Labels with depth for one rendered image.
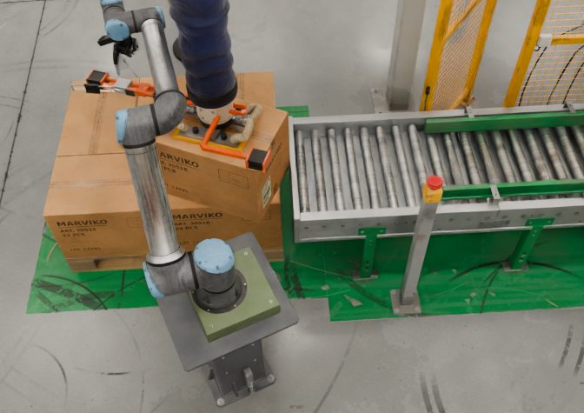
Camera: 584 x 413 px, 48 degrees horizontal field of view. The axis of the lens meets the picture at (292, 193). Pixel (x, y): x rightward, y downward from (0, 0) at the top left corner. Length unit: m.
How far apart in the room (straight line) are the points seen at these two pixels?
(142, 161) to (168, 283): 0.48
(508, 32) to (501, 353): 2.64
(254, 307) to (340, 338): 0.93
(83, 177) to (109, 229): 0.31
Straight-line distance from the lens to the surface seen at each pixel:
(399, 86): 4.38
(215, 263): 2.49
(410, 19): 4.04
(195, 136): 3.05
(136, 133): 2.32
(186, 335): 2.73
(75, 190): 3.55
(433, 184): 2.79
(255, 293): 2.72
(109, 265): 3.87
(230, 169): 2.99
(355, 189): 3.35
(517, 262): 3.82
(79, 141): 3.78
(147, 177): 2.37
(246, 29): 5.18
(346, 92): 4.64
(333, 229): 3.26
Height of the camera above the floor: 3.17
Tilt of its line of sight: 52 degrees down
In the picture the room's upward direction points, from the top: 2 degrees counter-clockwise
